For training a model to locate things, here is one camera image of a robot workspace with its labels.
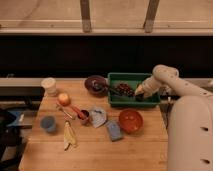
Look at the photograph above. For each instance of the metal spoon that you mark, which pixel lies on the metal spoon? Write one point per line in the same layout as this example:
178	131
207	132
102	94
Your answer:
60	108

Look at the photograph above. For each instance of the orange red bowl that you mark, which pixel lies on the orange red bowl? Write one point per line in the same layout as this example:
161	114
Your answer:
130	121

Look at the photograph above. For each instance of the black spoon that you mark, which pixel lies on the black spoon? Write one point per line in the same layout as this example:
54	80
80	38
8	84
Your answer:
99	86

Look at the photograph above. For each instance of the grey crumpled cloth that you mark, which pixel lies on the grey crumpled cloth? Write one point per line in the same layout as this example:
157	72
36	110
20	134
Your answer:
98	116

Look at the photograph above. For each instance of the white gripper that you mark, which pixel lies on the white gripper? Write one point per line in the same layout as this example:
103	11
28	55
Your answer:
149	86

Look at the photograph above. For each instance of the blue sponge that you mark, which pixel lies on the blue sponge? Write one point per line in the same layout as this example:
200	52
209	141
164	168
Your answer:
114	130

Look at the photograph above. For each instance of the white plastic cup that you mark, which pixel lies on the white plastic cup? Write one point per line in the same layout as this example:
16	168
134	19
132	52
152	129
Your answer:
49	85

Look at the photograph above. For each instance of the dark purple bowl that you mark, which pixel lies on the dark purple bowl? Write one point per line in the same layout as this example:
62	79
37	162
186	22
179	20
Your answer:
88	85

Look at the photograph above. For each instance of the small metal cup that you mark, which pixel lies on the small metal cup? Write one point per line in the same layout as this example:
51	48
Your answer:
87	120

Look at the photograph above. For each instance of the black chair with blue item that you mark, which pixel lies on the black chair with blue item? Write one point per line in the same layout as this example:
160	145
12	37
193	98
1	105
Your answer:
11	145

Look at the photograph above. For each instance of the green plastic tray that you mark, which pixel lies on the green plastic tray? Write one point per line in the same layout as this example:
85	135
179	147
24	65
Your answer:
131	79

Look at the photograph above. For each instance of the blue cup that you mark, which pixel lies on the blue cup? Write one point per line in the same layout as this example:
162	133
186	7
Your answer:
48	124

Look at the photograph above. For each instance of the red handled tool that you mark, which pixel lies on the red handled tool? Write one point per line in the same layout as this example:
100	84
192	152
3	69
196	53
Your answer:
78	111

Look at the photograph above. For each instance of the dark red grapes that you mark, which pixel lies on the dark red grapes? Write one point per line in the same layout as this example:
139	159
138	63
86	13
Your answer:
125	89

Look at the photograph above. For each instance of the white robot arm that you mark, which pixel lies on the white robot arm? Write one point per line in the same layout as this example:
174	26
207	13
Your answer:
190	128

